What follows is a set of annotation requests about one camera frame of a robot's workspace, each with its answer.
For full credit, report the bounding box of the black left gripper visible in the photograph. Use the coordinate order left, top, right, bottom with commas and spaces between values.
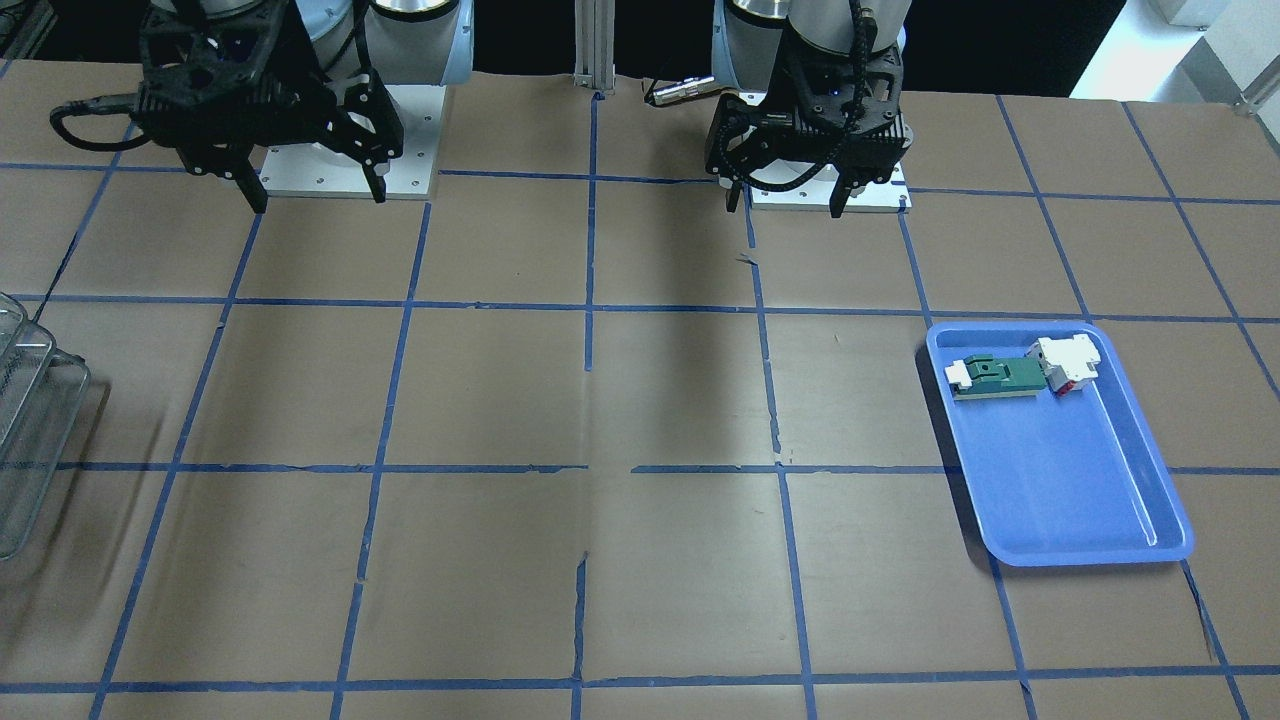
704, 26, 908, 219

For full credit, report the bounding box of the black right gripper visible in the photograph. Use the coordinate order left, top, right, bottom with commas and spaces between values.
131, 1, 404, 214

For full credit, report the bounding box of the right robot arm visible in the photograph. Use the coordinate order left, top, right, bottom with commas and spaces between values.
129, 1, 474, 213

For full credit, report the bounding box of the white circuit breaker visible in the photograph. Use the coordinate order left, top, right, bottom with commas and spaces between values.
1025, 333, 1102, 397

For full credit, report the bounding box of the green terminal block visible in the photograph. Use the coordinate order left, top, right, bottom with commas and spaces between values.
943, 354, 1047, 400

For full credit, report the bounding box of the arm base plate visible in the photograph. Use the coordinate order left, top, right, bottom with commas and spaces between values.
742, 113, 914, 214
255, 85, 447, 201

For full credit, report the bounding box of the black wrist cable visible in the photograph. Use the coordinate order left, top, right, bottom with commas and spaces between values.
745, 0, 886, 196
47, 92, 146, 152

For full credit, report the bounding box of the wire mesh shelf rack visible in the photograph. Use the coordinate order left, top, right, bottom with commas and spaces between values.
1, 293, 91, 561

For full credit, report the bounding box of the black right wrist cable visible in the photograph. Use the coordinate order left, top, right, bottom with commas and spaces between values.
47, 92, 146, 152

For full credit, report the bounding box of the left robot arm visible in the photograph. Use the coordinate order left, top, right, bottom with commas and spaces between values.
704, 1, 914, 218

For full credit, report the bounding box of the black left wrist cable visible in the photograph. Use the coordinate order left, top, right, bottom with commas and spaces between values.
745, 0, 886, 196

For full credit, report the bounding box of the blue plastic tray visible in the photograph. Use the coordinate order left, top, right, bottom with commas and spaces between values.
925, 320, 1196, 568

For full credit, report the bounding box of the aluminium frame post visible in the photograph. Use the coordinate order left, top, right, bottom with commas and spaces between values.
572, 0, 616, 96

